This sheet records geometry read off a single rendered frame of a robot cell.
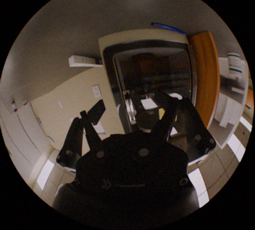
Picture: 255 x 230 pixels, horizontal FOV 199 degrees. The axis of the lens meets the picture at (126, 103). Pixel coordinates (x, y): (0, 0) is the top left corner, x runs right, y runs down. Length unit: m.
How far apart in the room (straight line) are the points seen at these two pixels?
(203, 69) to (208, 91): 0.09
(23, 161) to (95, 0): 3.09
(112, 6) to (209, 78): 0.36
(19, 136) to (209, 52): 3.20
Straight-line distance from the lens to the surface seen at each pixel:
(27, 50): 0.24
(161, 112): 0.26
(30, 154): 2.99
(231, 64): 0.70
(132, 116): 0.18
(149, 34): 0.27
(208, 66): 0.35
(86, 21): 0.20
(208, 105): 0.37
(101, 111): 0.17
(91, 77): 0.73
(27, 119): 2.87
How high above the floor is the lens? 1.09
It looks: 21 degrees up
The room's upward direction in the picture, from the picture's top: 166 degrees clockwise
